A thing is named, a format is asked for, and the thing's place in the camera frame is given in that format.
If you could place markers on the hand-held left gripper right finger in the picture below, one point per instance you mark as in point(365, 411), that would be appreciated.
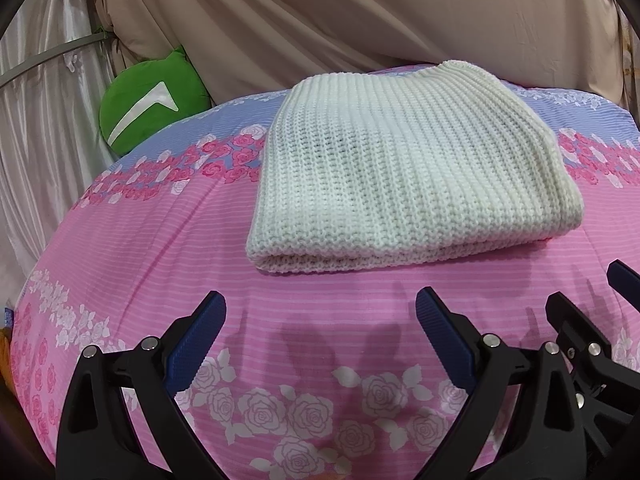
point(445, 340)

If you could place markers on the beige cloth curtain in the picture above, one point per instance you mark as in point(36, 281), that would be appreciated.
point(350, 15)

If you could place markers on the grey curved pole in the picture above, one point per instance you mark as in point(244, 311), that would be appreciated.
point(50, 52)

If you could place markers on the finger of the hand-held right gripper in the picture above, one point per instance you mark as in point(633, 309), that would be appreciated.
point(575, 320)
point(625, 282)

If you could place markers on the pink floral bed sheet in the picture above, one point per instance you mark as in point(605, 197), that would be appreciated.
point(150, 240)

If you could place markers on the white knitted sweater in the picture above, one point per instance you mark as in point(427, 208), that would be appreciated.
point(400, 170)

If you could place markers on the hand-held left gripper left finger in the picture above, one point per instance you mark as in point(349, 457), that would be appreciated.
point(195, 345)

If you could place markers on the green plush cushion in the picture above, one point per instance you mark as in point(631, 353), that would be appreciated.
point(135, 90)

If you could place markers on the silver satin curtain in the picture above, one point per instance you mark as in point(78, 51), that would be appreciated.
point(45, 160)

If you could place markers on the orange object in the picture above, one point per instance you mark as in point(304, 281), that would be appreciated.
point(4, 360)

